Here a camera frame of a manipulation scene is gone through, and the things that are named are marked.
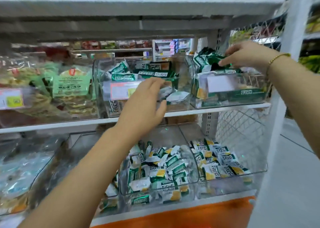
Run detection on person's left hand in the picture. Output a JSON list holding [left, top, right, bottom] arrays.
[[116, 77, 173, 136]]

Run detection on person's right hand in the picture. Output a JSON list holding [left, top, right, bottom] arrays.
[[218, 41, 273, 72]]

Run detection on green snack packet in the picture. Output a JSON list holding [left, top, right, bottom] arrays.
[[194, 51, 227, 67]]

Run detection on clear plastic bin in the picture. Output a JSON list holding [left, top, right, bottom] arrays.
[[29, 132, 121, 212], [0, 135, 68, 216], [190, 66, 272, 109], [178, 121, 268, 199], [93, 56, 196, 118], [0, 56, 101, 128], [118, 124, 200, 207]]

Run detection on person's left forearm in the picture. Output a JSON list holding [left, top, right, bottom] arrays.
[[19, 125, 150, 228]]

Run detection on person's right forearm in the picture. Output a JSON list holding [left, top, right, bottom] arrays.
[[265, 54, 320, 159]]

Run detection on plain white price label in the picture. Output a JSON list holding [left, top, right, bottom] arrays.
[[207, 75, 237, 93]]

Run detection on pile of green white packets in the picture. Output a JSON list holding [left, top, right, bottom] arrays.
[[192, 46, 267, 107], [100, 60, 191, 116], [120, 140, 198, 206], [188, 137, 253, 184]]

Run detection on pink white price label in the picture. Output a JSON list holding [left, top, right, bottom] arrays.
[[109, 81, 143, 100]]

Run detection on background shelf with goods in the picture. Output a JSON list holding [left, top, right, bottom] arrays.
[[151, 38, 195, 62]]

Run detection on row of red packets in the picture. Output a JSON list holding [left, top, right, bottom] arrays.
[[69, 40, 152, 51]]

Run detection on side shelf with goods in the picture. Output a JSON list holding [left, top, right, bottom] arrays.
[[299, 0, 320, 74]]

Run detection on green label cracker bag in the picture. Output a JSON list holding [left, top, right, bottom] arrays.
[[52, 66, 98, 116]]

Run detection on orange base panel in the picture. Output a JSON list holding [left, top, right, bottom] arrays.
[[91, 196, 256, 228]]

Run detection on white metal shelf rack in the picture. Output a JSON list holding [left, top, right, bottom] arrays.
[[0, 0, 286, 228]]

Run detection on clear cracker bag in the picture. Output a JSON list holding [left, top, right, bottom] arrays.
[[0, 61, 59, 117]]

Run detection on pink yellow price label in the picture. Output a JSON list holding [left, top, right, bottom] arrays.
[[0, 89, 25, 110]]

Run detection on clear bags of snacks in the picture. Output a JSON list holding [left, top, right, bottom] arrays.
[[0, 145, 56, 214]]

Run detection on gold bracelet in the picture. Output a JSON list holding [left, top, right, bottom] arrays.
[[265, 53, 291, 74]]

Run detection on white post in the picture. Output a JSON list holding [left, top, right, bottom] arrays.
[[246, 0, 317, 228]]

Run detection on white wire mesh panel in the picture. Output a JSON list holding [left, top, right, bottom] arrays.
[[215, 15, 285, 162]]

